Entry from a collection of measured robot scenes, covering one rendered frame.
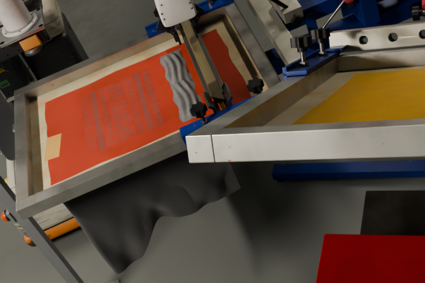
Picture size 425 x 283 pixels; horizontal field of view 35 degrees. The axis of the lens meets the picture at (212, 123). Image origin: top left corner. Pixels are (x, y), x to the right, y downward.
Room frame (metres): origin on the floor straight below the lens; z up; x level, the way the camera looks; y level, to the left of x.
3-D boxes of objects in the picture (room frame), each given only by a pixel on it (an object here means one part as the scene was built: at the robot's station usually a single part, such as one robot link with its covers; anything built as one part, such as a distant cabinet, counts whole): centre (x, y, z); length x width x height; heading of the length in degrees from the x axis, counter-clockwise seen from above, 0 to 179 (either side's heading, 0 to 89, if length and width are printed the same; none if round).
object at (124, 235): (1.47, 0.23, 0.74); 0.46 x 0.04 x 0.42; 89
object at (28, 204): (1.67, 0.17, 0.97); 0.79 x 0.58 x 0.04; 89
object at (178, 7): (1.67, -0.04, 1.21); 0.10 x 0.08 x 0.11; 88
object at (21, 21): (2.10, 0.45, 1.21); 0.16 x 0.13 x 0.15; 1
